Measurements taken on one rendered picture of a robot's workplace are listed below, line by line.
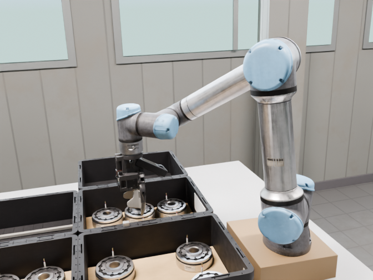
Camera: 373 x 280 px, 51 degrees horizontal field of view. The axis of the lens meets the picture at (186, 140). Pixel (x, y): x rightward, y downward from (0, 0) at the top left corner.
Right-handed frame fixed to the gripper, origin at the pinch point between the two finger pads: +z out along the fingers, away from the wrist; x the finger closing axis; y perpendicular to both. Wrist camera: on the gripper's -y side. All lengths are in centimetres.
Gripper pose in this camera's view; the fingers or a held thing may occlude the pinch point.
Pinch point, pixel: (141, 207)
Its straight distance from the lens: 135.5
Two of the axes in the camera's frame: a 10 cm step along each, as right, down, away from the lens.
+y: -9.4, 1.3, -3.0
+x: 3.3, 2.8, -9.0
